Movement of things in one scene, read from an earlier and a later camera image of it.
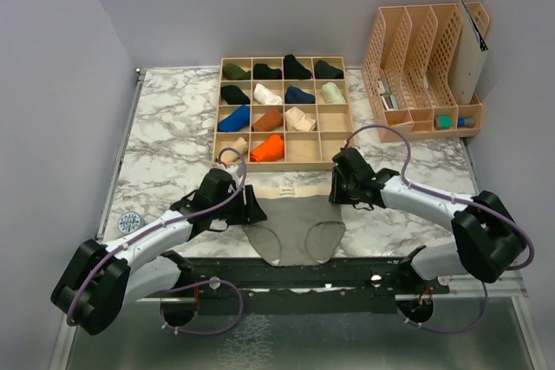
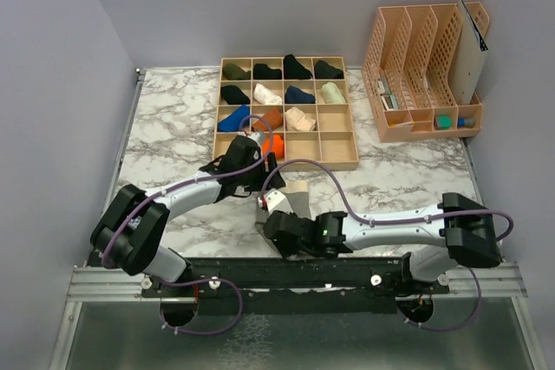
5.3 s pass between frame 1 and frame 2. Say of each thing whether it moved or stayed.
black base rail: stayed
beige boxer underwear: stayed
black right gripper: moved
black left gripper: moved
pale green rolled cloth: stayed
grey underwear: moved
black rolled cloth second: stayed
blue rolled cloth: stayed
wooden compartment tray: stayed
